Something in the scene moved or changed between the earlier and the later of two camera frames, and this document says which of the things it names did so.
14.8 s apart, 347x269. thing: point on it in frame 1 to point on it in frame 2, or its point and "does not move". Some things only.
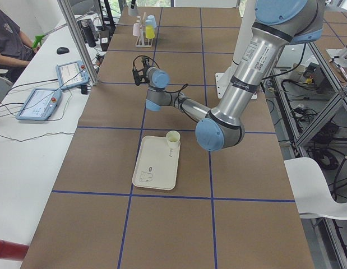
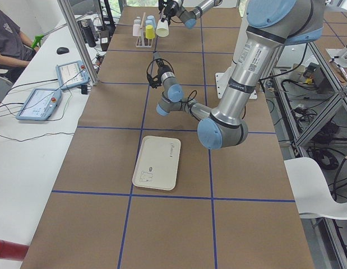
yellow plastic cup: (150, 32) does not move
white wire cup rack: (142, 42) does not move
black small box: (84, 89) does not move
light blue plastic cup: (151, 20) does not move
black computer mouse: (61, 50) does not move
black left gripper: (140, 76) to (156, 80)
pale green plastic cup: (173, 138) to (162, 29)
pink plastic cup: (136, 29) does not move
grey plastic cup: (133, 12) to (137, 21)
